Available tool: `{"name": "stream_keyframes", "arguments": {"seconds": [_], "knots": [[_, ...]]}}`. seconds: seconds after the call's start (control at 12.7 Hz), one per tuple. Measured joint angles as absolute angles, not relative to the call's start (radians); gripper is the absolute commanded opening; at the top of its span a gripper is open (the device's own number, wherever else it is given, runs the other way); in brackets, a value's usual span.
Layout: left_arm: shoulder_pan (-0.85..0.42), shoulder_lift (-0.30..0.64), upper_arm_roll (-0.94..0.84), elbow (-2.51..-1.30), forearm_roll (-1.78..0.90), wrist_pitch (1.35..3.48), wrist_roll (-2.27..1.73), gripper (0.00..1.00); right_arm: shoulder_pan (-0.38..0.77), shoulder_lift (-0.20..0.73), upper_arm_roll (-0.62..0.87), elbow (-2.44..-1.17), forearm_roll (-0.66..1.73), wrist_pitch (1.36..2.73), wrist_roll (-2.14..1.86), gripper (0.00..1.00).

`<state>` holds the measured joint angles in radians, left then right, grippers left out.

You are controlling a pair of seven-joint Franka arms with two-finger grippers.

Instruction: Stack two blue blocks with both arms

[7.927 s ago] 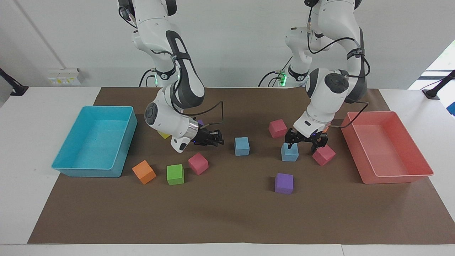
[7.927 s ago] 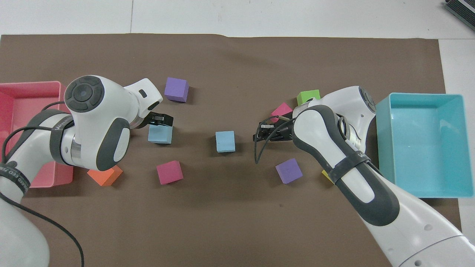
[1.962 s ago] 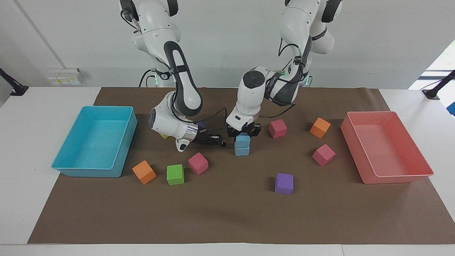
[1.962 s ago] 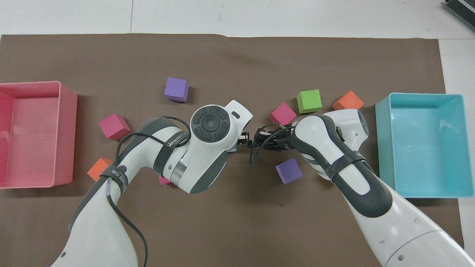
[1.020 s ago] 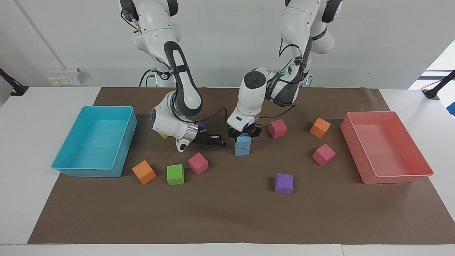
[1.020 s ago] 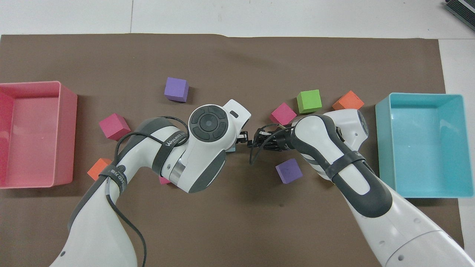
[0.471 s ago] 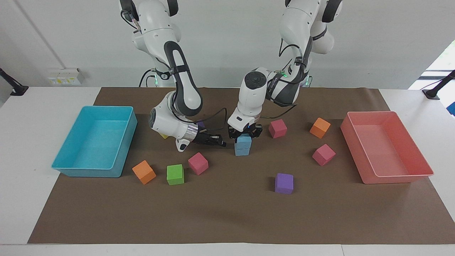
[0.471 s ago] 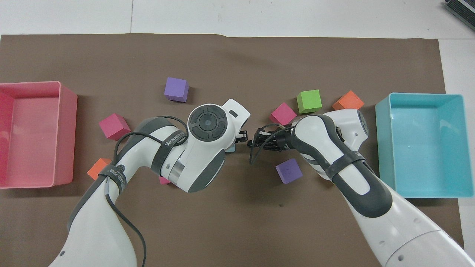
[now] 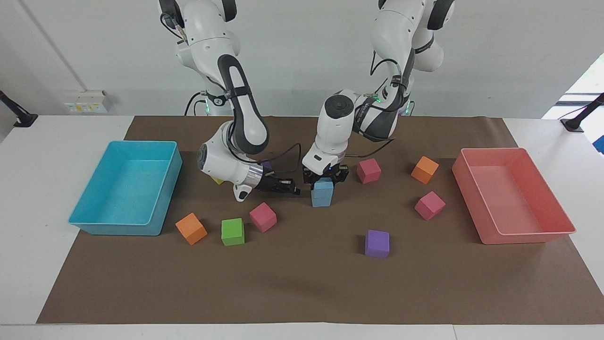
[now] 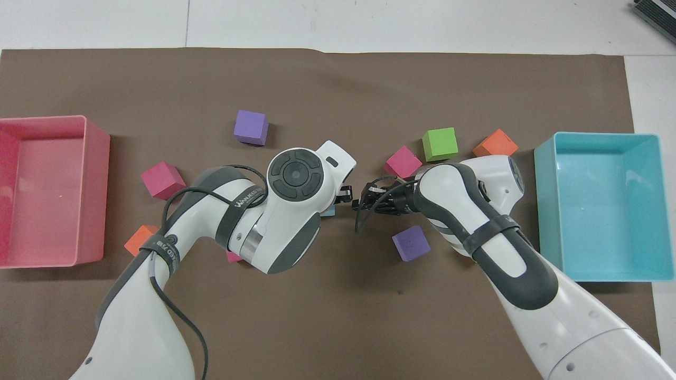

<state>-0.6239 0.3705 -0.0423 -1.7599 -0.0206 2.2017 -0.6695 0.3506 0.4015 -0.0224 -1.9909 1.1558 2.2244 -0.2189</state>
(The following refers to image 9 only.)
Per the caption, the salmon pink plastic bin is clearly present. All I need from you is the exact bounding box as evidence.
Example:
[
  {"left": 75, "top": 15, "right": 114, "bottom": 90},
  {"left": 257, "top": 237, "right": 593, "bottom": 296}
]
[{"left": 452, "top": 147, "right": 577, "bottom": 246}]

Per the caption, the blue plastic bin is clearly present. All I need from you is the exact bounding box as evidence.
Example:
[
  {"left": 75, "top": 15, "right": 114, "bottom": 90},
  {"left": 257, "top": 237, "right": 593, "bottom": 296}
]
[{"left": 68, "top": 140, "right": 183, "bottom": 237}]

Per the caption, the green block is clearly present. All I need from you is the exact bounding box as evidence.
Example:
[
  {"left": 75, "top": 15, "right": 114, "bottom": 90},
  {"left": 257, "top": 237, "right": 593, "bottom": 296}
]
[{"left": 221, "top": 218, "right": 246, "bottom": 247}]

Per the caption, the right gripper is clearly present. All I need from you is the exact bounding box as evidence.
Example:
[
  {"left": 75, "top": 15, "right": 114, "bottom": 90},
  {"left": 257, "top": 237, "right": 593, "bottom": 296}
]
[{"left": 257, "top": 171, "right": 282, "bottom": 192}]

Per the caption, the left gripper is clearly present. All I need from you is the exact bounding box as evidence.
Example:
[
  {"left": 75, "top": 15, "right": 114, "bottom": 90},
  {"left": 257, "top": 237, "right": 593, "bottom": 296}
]
[{"left": 303, "top": 163, "right": 350, "bottom": 191}]

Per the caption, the white wall socket box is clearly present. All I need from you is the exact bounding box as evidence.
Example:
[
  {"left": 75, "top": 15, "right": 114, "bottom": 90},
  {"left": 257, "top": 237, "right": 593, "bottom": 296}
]
[{"left": 63, "top": 89, "right": 112, "bottom": 114}]

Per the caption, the orange block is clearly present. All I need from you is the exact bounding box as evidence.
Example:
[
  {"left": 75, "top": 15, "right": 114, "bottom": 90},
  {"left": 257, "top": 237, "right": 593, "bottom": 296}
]
[
  {"left": 411, "top": 156, "right": 440, "bottom": 185},
  {"left": 175, "top": 212, "right": 208, "bottom": 246}
]

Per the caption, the light blue block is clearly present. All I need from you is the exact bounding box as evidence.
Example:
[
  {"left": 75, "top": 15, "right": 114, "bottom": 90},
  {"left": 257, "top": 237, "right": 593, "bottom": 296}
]
[{"left": 311, "top": 178, "right": 335, "bottom": 208}]

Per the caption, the pink block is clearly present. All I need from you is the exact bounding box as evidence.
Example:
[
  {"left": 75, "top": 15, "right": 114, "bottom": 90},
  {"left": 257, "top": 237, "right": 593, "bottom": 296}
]
[
  {"left": 414, "top": 191, "right": 446, "bottom": 221},
  {"left": 249, "top": 202, "right": 278, "bottom": 233},
  {"left": 356, "top": 158, "right": 382, "bottom": 184}
]

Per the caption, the black stand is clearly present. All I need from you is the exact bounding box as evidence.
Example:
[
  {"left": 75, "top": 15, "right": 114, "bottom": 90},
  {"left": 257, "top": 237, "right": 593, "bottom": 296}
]
[
  {"left": 560, "top": 92, "right": 604, "bottom": 133},
  {"left": 0, "top": 90, "right": 39, "bottom": 128}
]

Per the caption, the black cable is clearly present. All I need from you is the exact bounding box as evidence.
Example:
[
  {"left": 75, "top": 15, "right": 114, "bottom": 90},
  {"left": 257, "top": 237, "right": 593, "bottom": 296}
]
[
  {"left": 236, "top": 142, "right": 303, "bottom": 178},
  {"left": 184, "top": 91, "right": 209, "bottom": 117},
  {"left": 346, "top": 124, "right": 398, "bottom": 159}
]

